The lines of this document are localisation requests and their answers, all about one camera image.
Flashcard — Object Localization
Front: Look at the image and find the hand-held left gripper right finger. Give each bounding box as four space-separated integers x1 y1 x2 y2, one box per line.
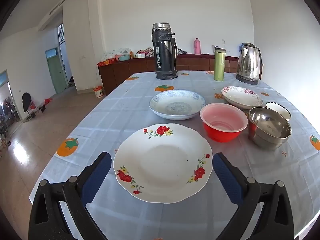
212 152 295 240

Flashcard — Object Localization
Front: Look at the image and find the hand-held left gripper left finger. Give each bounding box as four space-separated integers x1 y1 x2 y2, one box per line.
29 151 112 240

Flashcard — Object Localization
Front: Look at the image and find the red plastic bowl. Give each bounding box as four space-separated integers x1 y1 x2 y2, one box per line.
199 103 248 143

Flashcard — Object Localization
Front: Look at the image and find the white plate with red flowers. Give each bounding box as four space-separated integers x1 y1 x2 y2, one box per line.
113 123 213 204

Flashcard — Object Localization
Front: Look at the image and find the stainless steel bowl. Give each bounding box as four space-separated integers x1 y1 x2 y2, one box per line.
248 106 292 151

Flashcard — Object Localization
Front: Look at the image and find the white plate with pink flowers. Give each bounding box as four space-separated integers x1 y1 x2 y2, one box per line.
221 86 263 110

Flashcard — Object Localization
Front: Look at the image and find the white enamel bowl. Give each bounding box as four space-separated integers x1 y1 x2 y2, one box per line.
265 102 292 122

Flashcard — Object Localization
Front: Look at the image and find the white plate with blue pattern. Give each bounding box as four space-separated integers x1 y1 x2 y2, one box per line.
149 89 206 120

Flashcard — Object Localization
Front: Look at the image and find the light blue printed tablecloth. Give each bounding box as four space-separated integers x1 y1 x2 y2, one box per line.
29 70 320 240

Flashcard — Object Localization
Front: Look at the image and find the black round-backed chair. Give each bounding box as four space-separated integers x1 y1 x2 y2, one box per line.
22 92 38 120

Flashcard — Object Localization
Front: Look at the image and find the brown wooden sideboard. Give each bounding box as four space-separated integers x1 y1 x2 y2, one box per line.
97 54 263 97

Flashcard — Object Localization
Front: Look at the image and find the green door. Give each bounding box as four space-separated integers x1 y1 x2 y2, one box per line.
47 57 67 93

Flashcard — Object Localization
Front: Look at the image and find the green tumbler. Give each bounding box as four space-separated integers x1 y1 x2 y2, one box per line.
213 47 226 81

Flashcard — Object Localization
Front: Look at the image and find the orange cardboard box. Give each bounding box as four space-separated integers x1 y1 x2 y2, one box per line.
98 59 118 67

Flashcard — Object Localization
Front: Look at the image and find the stainless steel electric kettle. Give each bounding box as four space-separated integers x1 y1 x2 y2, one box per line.
236 43 263 85

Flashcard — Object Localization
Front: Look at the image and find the clear plastic bag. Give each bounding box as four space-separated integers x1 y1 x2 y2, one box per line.
103 47 132 60

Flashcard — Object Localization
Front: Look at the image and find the colourful cloth pile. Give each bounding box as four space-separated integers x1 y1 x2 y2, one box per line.
136 47 154 58

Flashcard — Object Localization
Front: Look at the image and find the black vacuum flask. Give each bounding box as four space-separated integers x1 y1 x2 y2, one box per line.
152 22 178 80

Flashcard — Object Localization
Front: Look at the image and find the window grille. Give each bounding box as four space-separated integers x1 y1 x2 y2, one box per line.
58 23 66 46

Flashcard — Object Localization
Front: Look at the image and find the fluorescent tube light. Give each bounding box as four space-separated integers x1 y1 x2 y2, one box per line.
49 0 71 15

